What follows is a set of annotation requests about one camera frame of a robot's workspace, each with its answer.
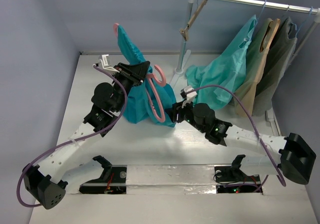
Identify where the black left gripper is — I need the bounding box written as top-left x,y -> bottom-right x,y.
111,61 -> 150,112

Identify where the pink plastic hanger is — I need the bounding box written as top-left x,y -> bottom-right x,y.
112,22 -> 167,123

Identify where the teal blue t-shirt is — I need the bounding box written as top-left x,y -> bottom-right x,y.
113,23 -> 176,128

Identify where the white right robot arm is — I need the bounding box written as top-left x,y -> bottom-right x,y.
165,102 -> 317,185

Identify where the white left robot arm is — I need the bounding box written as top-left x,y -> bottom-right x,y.
19,61 -> 150,210

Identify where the beige wooden clip hanger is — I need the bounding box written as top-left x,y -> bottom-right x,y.
179,0 -> 208,41

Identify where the mint green hanging shirt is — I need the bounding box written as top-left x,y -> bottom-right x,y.
185,15 -> 257,110

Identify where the grey hanging shirt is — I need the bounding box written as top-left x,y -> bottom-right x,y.
252,17 -> 298,116

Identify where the olive tan hanging shirt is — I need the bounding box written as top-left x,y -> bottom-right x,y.
234,18 -> 281,117

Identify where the white metal clothes rack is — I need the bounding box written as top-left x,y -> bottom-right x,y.
166,0 -> 320,145

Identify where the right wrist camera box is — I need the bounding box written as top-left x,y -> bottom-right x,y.
180,85 -> 197,108

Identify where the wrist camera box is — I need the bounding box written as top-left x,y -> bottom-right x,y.
93,54 -> 117,72
180,85 -> 197,108

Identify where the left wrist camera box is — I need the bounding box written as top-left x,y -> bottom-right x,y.
93,54 -> 117,72

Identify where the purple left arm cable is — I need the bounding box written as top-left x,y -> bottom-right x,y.
16,65 -> 129,207

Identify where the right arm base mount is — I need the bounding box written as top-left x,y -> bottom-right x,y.
213,155 -> 263,194

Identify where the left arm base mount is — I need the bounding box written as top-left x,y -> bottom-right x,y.
79,156 -> 127,195

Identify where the blue wire hanger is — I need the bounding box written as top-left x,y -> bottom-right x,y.
256,0 -> 267,24
288,6 -> 313,38

